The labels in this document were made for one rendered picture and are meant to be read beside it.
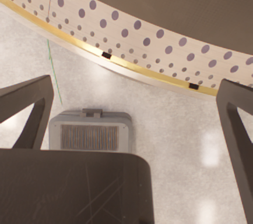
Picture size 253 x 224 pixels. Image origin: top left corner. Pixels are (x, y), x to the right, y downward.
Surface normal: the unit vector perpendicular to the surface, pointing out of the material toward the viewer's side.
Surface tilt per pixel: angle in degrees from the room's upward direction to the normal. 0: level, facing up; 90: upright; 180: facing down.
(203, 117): 0
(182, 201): 0
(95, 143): 0
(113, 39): 43
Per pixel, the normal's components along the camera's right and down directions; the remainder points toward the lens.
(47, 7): -0.34, 0.68
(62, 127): 0.00, 0.12
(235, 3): -0.25, 0.90
